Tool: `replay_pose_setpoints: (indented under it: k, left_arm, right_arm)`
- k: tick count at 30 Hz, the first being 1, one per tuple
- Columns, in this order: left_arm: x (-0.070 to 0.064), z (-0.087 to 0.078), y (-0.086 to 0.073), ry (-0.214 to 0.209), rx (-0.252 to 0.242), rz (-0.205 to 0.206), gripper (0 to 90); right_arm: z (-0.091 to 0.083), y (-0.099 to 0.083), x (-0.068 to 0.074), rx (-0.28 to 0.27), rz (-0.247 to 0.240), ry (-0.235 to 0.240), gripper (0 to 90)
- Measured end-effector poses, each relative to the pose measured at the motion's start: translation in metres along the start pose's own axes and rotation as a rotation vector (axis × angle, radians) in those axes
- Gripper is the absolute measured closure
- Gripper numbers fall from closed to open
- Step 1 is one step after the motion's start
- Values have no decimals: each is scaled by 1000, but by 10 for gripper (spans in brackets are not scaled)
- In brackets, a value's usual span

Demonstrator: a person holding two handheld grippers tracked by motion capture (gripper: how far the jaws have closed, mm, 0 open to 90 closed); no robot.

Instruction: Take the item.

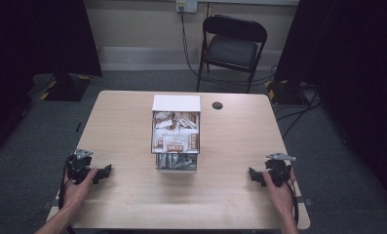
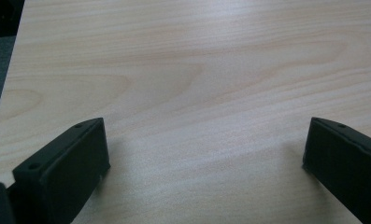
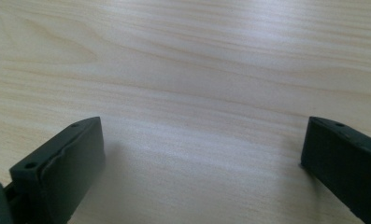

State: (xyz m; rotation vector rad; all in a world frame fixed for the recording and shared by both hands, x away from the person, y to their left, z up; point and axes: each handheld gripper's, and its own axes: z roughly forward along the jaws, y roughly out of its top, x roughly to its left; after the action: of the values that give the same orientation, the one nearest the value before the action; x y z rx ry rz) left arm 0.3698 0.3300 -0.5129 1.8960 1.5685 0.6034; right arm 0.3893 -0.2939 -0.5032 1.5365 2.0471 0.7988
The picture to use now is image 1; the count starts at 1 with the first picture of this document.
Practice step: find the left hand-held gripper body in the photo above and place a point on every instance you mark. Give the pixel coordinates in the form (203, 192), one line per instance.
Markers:
(78, 166)

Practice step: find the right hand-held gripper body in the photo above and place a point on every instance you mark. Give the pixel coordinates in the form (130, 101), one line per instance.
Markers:
(278, 169)

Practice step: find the person's left hand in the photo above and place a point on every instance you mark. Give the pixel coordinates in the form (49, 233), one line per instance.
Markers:
(76, 193)

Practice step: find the person's right hand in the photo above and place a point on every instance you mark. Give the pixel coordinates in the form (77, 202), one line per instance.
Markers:
(282, 198)

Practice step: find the small clear drawer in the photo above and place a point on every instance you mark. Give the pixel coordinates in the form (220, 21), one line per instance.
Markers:
(176, 162)

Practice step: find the pile of silver packets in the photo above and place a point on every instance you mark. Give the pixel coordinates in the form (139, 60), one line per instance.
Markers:
(176, 161)

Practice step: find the black stand base striped tape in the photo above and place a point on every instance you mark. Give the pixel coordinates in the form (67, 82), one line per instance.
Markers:
(285, 92)
(67, 87)

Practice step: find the pile of brown white packets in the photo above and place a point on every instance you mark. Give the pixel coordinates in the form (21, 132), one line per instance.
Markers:
(175, 135)

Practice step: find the clear drawer with white rim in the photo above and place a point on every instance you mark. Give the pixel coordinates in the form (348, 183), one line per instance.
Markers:
(175, 132)

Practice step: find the white box of snack packets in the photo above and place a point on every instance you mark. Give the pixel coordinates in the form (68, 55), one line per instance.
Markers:
(176, 103)

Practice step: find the black folding chair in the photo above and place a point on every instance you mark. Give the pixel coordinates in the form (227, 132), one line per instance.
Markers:
(231, 50)

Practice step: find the black curtain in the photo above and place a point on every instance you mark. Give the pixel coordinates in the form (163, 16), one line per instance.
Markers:
(347, 65)
(25, 48)

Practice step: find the white wall socket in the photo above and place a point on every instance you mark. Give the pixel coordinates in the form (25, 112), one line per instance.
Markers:
(186, 5)

